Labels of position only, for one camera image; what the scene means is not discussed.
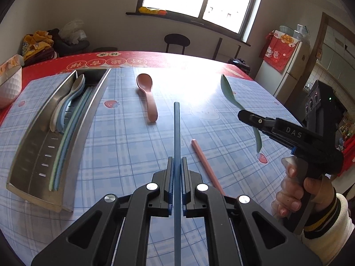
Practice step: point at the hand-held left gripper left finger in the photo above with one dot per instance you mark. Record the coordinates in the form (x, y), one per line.
(169, 188)

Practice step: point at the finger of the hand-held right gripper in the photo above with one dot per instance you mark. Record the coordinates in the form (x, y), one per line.
(253, 117)

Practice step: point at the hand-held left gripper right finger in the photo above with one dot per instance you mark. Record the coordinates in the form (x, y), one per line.
(184, 188)

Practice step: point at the green spoon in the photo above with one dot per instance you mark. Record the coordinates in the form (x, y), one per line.
(228, 91)

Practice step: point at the green chopstick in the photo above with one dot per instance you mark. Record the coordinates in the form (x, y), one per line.
(59, 159)

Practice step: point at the blue spoon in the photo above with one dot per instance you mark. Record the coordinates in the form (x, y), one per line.
(65, 105)

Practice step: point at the beige spoon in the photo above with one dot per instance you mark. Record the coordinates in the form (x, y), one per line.
(77, 83)

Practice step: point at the metal utensil tray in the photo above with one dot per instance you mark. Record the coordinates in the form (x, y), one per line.
(30, 155)

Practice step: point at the person's right forearm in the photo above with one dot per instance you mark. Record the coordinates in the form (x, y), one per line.
(332, 227)

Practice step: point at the person's right hand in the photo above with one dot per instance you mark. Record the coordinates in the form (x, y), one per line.
(288, 196)

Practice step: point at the pink chopstick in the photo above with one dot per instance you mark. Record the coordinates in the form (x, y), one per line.
(205, 163)

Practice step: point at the black appliance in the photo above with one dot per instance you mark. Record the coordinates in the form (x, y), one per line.
(240, 63)

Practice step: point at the white fridge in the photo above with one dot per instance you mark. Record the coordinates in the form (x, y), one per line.
(294, 74)

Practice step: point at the blue plaid table mat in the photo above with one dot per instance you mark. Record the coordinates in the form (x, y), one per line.
(124, 144)

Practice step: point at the red printed cloth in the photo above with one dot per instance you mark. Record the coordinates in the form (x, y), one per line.
(280, 50)

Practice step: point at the dark wooden chair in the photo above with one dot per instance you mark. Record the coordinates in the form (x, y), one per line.
(217, 48)

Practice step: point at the red tablecloth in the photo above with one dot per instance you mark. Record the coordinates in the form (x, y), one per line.
(166, 58)

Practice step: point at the pink spoon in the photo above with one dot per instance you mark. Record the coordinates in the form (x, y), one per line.
(145, 84)

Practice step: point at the black round stool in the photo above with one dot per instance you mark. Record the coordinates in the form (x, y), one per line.
(177, 39)

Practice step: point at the yellow packet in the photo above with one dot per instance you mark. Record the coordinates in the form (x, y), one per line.
(151, 11)

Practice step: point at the clear plastic bag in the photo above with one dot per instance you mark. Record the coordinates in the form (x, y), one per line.
(72, 30)

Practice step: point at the white dimpled bowl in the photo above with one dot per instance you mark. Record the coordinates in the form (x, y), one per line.
(9, 88)

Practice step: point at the wooden door frame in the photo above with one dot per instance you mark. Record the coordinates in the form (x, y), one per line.
(323, 25)

